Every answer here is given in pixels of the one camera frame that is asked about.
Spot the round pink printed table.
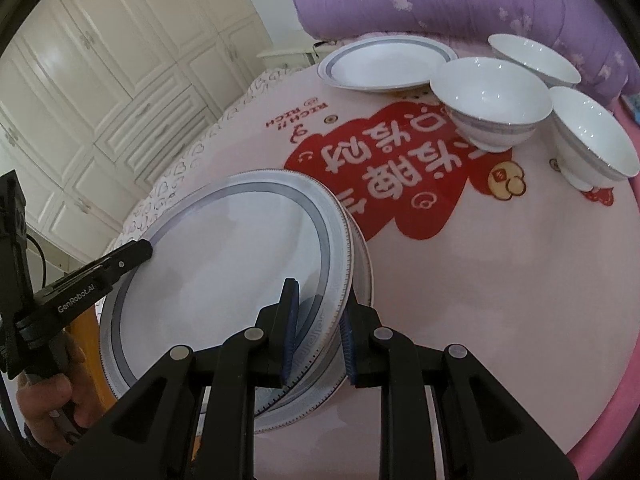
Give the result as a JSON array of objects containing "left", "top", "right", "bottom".
[{"left": 117, "top": 47, "right": 640, "bottom": 461}]

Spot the black cable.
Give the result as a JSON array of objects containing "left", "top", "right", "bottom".
[{"left": 25, "top": 232, "right": 47, "bottom": 288}]

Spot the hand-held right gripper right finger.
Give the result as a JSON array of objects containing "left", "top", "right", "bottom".
[{"left": 339, "top": 292, "right": 578, "bottom": 480}]

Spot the white bowl with grey band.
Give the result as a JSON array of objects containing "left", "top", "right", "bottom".
[
  {"left": 487, "top": 33, "right": 582, "bottom": 88},
  {"left": 549, "top": 86, "right": 640, "bottom": 193},
  {"left": 430, "top": 56, "right": 553, "bottom": 153}
]

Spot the white plate with grey rim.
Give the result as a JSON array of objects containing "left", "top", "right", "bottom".
[
  {"left": 317, "top": 36, "right": 458, "bottom": 93},
  {"left": 252, "top": 210, "right": 375, "bottom": 435},
  {"left": 100, "top": 170, "right": 353, "bottom": 402}
]

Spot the white wardrobe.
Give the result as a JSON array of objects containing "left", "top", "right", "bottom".
[{"left": 0, "top": 0, "right": 276, "bottom": 271}]

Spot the purple floral quilt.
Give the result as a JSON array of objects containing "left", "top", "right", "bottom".
[{"left": 292, "top": 0, "right": 640, "bottom": 106}]

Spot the white nightstand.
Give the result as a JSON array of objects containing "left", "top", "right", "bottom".
[{"left": 256, "top": 37, "right": 346, "bottom": 68}]

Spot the person's left hand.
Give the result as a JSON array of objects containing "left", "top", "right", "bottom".
[{"left": 15, "top": 332, "right": 103, "bottom": 456}]

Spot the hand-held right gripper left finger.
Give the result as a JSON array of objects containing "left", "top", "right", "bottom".
[{"left": 52, "top": 278, "right": 301, "bottom": 480}]

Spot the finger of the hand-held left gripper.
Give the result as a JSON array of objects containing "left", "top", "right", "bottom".
[{"left": 62, "top": 239, "right": 153, "bottom": 286}]

